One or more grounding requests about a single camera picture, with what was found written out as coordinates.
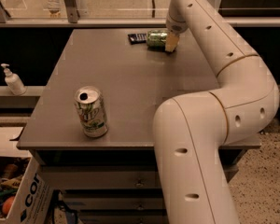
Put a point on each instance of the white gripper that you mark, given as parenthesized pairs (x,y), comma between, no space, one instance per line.
(176,26)

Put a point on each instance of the green soda can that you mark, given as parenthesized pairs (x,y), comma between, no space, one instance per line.
(156,38)

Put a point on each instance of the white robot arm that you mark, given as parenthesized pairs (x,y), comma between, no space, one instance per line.
(190,128)

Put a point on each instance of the dark rxbar blueberry wrapper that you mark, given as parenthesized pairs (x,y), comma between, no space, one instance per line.
(137,38)

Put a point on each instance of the white 7up can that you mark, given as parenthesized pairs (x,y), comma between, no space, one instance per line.
(89,103)

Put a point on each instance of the grey drawer cabinet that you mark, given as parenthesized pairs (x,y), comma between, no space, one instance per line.
(114,178)

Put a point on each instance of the white pump soap bottle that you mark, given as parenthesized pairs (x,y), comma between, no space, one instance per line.
(13,81)

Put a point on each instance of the white cardboard box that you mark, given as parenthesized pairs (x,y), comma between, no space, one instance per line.
(19,177)

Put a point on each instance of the orange ball in box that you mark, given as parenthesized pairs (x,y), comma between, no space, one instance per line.
(7,205)

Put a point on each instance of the metal railing frame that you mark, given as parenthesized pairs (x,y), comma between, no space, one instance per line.
(83,13)

